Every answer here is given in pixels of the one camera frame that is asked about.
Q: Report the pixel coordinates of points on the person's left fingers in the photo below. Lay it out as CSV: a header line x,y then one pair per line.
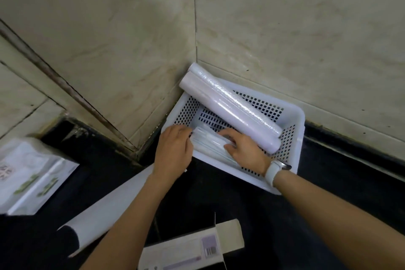
x,y
183,131

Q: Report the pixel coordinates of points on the person's left forearm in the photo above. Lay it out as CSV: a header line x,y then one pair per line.
x,y
133,225

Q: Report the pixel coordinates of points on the white pack with green print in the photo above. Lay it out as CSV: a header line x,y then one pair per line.
x,y
31,178

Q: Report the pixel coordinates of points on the person's right thumb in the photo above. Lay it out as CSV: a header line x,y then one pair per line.
x,y
229,149

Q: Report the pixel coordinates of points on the person's right hand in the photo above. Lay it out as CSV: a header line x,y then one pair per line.
x,y
250,154

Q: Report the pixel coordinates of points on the clear plastic packet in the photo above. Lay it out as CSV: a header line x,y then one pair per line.
x,y
208,143

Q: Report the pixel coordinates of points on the white cardboard box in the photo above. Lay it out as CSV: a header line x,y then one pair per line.
x,y
189,247

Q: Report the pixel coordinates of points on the large white paper roll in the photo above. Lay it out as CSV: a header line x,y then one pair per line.
x,y
107,206

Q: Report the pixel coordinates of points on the white perforated plastic basket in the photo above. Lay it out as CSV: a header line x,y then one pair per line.
x,y
292,121

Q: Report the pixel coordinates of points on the person's left hand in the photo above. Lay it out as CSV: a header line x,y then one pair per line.
x,y
174,152

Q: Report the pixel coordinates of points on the person's right forearm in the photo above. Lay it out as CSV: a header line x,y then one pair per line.
x,y
332,216

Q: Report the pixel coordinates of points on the white roll in plastic wrap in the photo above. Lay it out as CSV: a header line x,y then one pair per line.
x,y
198,67
227,111

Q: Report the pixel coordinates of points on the white wristwatch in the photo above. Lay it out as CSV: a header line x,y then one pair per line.
x,y
272,172

